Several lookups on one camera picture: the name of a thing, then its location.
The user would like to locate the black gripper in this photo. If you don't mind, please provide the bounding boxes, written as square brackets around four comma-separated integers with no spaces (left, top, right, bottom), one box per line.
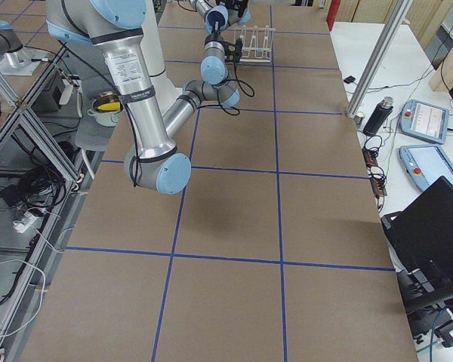
[205,30,224,44]
[222,0,248,11]

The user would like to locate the light blue plastic cup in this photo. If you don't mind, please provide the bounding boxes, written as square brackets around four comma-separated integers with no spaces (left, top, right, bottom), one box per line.
[205,5,229,34]

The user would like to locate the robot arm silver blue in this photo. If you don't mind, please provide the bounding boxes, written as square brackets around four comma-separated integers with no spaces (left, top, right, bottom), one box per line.
[178,0,251,27]
[46,1,251,195]

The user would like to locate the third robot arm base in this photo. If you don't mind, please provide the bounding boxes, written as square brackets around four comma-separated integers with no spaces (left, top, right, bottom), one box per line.
[0,20,39,76]

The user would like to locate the white pot with yellow content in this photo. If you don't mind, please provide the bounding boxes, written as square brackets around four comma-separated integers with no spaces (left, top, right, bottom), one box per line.
[87,91,123,127]

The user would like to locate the small black adapter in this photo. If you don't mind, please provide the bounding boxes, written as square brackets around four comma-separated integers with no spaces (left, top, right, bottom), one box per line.
[343,75,356,84]

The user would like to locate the black water bottle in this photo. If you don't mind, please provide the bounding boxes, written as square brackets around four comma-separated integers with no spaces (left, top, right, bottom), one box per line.
[362,97,393,137]

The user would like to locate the upper teach pendant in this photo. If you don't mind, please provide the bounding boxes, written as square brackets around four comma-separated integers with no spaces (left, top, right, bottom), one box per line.
[399,99,450,145]

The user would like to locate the teach pendant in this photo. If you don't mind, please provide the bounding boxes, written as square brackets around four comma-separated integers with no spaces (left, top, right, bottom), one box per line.
[399,99,450,145]
[399,145,453,191]

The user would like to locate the black power strip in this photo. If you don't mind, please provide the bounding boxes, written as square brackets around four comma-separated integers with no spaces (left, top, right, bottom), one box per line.
[362,147,387,198]

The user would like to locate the lower teach pendant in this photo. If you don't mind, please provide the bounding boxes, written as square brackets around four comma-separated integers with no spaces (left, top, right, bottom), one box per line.
[399,145,453,191]

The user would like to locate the black laptop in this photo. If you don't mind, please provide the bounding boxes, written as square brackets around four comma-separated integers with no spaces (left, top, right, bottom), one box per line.
[381,176,453,282]

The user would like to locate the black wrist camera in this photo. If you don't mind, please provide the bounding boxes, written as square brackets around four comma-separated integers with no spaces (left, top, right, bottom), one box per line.
[223,38,243,63]

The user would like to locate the white wire cup holder rack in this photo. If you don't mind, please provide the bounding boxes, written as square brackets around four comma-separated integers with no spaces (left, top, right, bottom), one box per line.
[233,25,276,63]

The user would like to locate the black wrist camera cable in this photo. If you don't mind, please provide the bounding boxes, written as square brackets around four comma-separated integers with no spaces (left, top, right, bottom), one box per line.
[198,62,256,117]

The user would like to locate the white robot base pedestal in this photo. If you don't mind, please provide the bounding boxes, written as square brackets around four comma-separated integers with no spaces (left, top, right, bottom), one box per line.
[140,0,181,113]

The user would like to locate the aluminium frame post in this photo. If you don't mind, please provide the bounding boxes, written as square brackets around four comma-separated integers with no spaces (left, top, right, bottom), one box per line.
[346,0,413,118]

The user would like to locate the black cable bundle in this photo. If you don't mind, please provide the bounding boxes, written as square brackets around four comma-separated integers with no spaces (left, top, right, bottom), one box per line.
[0,165,75,218]

